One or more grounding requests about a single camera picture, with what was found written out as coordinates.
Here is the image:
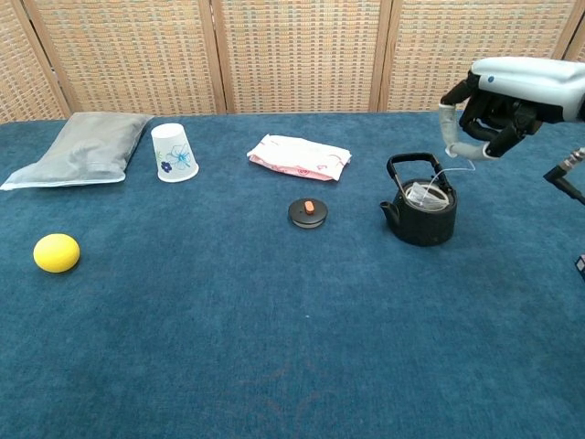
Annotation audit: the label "blue carpet table cover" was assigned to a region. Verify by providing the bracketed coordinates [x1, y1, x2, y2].
[0, 107, 585, 439]

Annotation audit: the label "woven rattan folding screen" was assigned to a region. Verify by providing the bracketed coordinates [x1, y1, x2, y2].
[0, 0, 585, 123]

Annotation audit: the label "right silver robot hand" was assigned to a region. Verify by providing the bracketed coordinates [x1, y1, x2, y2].
[439, 57, 585, 161]

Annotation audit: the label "black cable with metal plug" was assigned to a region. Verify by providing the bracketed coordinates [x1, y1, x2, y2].
[542, 146, 585, 206]

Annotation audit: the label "black cast iron teapot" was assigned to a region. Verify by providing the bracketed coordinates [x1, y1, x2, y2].
[378, 152, 459, 248]

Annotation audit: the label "yellow ball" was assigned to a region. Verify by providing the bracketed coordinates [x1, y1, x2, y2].
[33, 233, 81, 274]

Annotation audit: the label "white paper cup blue flowers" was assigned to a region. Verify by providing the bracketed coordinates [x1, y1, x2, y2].
[151, 123, 200, 184]

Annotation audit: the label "pink white tissue pack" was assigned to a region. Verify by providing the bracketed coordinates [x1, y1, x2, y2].
[246, 133, 353, 184]

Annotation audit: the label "grey plastic pouch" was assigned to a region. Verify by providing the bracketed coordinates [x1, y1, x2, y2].
[0, 112, 154, 192]

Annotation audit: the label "black teapot lid orange knob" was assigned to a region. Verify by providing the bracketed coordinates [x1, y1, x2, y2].
[287, 198, 329, 230]

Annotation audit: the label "white tea bag with string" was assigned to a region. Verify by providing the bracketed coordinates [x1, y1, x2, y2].
[408, 153, 477, 209]

